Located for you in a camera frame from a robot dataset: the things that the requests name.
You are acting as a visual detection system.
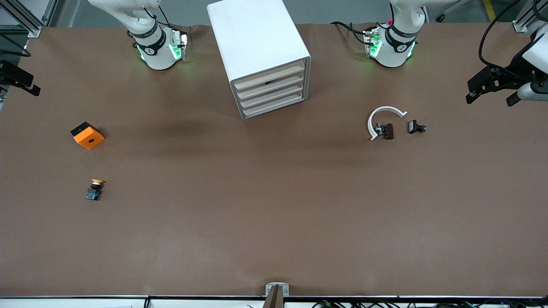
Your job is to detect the orange and black button box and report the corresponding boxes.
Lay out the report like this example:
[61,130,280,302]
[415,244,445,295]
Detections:
[70,121,105,150]

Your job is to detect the yellow cap push button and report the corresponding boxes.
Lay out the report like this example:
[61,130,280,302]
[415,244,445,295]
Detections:
[84,179,106,201]

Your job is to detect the aluminium frame profile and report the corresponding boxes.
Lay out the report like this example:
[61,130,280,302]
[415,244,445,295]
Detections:
[513,0,541,33]
[0,0,42,38]

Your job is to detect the white curved ring piece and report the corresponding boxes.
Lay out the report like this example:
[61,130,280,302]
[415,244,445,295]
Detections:
[367,106,408,142]

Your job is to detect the black arm base cable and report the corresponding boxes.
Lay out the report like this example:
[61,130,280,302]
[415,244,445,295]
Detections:
[331,21,369,45]

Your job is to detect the black cable bundle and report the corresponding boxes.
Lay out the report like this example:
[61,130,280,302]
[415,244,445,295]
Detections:
[310,299,476,308]

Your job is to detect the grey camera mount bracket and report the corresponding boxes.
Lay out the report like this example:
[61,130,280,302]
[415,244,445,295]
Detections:
[263,282,290,308]

